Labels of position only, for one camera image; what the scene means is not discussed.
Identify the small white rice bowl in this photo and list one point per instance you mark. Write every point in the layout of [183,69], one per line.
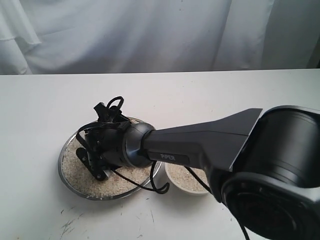
[184,180]

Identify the metal plate of rice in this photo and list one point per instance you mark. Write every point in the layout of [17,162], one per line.
[123,181]

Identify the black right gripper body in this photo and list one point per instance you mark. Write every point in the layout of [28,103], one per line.
[104,142]

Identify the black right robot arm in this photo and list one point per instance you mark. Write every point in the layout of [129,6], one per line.
[264,166]

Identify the white backdrop cloth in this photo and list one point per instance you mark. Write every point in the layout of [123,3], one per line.
[150,36]

